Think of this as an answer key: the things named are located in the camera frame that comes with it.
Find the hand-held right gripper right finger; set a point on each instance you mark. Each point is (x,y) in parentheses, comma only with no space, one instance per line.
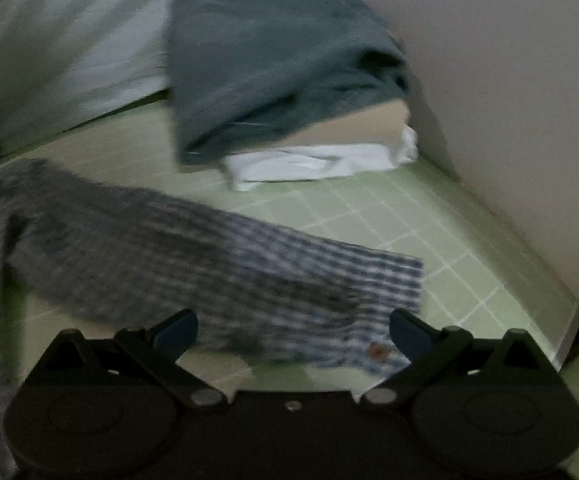
(409,335)

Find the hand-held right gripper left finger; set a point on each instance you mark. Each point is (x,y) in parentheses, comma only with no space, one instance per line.
(177,332)

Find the blue checked shirt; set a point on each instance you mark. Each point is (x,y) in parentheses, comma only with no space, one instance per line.
(169,260)

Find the folded white garment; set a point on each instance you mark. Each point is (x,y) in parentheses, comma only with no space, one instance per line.
(319,162)

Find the folded beige garment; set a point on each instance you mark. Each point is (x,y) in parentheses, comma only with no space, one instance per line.
(349,127)

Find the white bed board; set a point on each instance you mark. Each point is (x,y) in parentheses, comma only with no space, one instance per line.
(509,110)

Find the folded dark teal garment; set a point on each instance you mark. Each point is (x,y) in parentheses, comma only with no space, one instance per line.
(269,60)

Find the carrot print blanket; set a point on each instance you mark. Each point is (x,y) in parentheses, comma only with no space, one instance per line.
(59,45)

